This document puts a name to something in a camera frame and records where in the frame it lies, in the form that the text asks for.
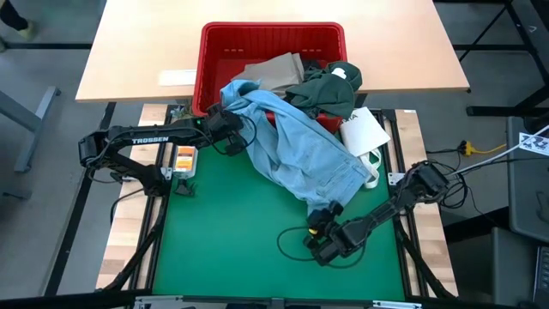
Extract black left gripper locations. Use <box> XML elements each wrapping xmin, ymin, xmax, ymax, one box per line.
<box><xmin>208</xmin><ymin>102</ymin><xmax>245</xmax><ymax>145</ymax></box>

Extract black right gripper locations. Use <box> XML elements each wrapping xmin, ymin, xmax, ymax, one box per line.
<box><xmin>303</xmin><ymin>200</ymin><xmax>358</xmax><ymax>267</ymax></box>

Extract light blue denim jeans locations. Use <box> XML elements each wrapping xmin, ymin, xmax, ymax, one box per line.
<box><xmin>219</xmin><ymin>79</ymin><xmax>372</xmax><ymax>215</ymax></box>

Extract dark green sweatshirt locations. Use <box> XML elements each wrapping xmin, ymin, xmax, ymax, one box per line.
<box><xmin>285</xmin><ymin>61</ymin><xmax>364</xmax><ymax>120</ymax></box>

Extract red plastic laundry bin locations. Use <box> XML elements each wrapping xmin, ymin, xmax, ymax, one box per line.
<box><xmin>191</xmin><ymin>21</ymin><xmax>348</xmax><ymax>134</ymax></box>

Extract small pineapple plant ornament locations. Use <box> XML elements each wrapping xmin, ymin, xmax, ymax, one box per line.
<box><xmin>170</xmin><ymin>105</ymin><xmax>195</xmax><ymax>120</ymax></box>

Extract white paper label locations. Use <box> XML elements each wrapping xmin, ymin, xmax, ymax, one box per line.
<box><xmin>158</xmin><ymin>69</ymin><xmax>197</xmax><ymax>87</ymax></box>

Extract orange and white box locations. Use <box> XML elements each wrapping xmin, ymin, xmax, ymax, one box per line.
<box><xmin>172</xmin><ymin>144</ymin><xmax>199</xmax><ymax>179</ymax></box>

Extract tan folded garment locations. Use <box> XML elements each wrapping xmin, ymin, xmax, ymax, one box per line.
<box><xmin>243</xmin><ymin>51</ymin><xmax>305</xmax><ymax>98</ymax></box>

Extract light wooden table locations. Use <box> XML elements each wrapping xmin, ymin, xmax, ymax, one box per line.
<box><xmin>75</xmin><ymin>0</ymin><xmax>471</xmax><ymax>103</ymax></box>

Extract green table mat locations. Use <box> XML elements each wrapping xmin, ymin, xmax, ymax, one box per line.
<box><xmin>152</xmin><ymin>130</ymin><xmax>407</xmax><ymax>301</ymax></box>

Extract dark grey box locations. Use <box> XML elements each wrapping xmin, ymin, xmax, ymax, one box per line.
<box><xmin>445</xmin><ymin>226</ymin><xmax>540</xmax><ymax>306</ymax></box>

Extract grey metal table leg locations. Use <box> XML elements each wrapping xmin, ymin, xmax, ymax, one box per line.
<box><xmin>0</xmin><ymin>85</ymin><xmax>64</xmax><ymax>173</ymax></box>

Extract grey cabinet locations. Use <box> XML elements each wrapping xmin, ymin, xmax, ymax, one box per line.
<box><xmin>507</xmin><ymin>115</ymin><xmax>549</xmax><ymax>245</ymax></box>

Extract white logo sign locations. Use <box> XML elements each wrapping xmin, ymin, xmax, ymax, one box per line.
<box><xmin>517</xmin><ymin>131</ymin><xmax>549</xmax><ymax>158</ymax></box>

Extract person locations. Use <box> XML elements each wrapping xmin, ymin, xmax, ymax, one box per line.
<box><xmin>0</xmin><ymin>0</ymin><xmax>36</xmax><ymax>40</ymax></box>

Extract black cable with yellow tag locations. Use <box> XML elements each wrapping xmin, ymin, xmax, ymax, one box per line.
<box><xmin>276</xmin><ymin>225</ymin><xmax>368</xmax><ymax>270</ymax></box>

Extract black camera cable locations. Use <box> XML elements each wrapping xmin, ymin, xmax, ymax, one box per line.
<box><xmin>204</xmin><ymin>113</ymin><xmax>259</xmax><ymax>158</ymax></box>

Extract small black bracket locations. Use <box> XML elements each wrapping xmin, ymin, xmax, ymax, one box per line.
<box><xmin>174</xmin><ymin>179</ymin><xmax>198</xmax><ymax>198</ymax></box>

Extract black cable bundle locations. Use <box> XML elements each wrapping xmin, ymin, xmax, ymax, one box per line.
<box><xmin>424</xmin><ymin>148</ymin><xmax>488</xmax><ymax>222</ymax></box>

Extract black base cable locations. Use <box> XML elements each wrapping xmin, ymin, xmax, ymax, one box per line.
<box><xmin>109</xmin><ymin>188</ymin><xmax>146</xmax><ymax>227</ymax></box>

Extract light grey cable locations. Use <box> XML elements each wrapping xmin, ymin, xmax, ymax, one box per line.
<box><xmin>455</xmin><ymin>124</ymin><xmax>549</xmax><ymax>173</ymax></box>

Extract black desk frame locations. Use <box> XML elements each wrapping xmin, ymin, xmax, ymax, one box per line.
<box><xmin>435</xmin><ymin>0</ymin><xmax>549</xmax><ymax>118</ymax></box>

